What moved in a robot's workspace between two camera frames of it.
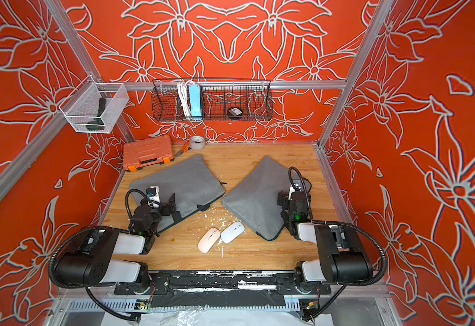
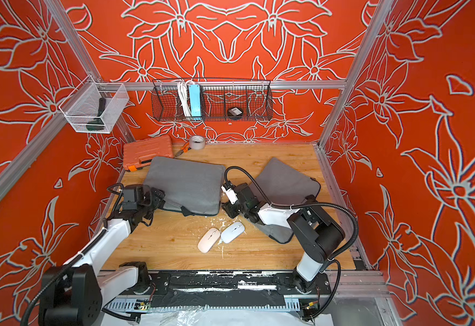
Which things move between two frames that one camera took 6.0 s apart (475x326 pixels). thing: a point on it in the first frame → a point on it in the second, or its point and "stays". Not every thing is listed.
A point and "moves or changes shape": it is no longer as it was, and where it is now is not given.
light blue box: x=195 y=96 stays
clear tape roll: x=197 y=142 stays
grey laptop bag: x=191 y=182 moves or changes shape
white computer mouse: x=232 y=232 stays
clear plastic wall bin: x=81 y=106 stays
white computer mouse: x=208 y=240 stays
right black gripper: x=288 y=199 → x=231 y=207
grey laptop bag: x=253 y=200 moves or changes shape
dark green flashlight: x=98 y=120 stays
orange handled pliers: x=184 y=148 stays
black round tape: x=235 y=113 stays
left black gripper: x=163 y=209 → x=155 y=200
